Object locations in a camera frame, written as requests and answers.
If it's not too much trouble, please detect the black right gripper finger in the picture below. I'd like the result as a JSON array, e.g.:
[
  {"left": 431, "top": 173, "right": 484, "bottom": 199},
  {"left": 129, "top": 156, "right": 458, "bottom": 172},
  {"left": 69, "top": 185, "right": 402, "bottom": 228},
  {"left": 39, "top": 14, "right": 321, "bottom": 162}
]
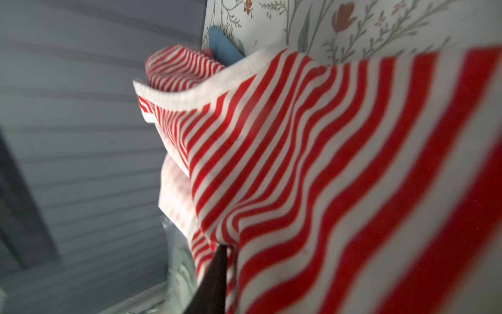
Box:
[{"left": 183, "top": 245, "right": 227, "bottom": 314}]

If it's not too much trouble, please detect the striped garment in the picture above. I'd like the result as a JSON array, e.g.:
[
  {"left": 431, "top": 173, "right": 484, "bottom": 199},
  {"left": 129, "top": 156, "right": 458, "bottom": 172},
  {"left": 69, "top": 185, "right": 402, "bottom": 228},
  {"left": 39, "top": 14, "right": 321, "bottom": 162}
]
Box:
[{"left": 133, "top": 44, "right": 501, "bottom": 313}]

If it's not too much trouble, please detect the blue tank top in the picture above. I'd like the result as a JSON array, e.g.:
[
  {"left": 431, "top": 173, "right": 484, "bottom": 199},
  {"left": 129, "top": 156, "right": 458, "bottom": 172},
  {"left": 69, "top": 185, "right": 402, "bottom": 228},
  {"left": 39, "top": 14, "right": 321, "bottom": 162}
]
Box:
[{"left": 208, "top": 26, "right": 244, "bottom": 67}]

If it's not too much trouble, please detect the clear vacuum bag blue zip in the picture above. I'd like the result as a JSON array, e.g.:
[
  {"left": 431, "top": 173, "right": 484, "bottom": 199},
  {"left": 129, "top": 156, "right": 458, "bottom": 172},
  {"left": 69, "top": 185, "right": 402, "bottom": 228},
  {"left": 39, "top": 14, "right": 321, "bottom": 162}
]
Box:
[{"left": 162, "top": 217, "right": 197, "bottom": 313}]

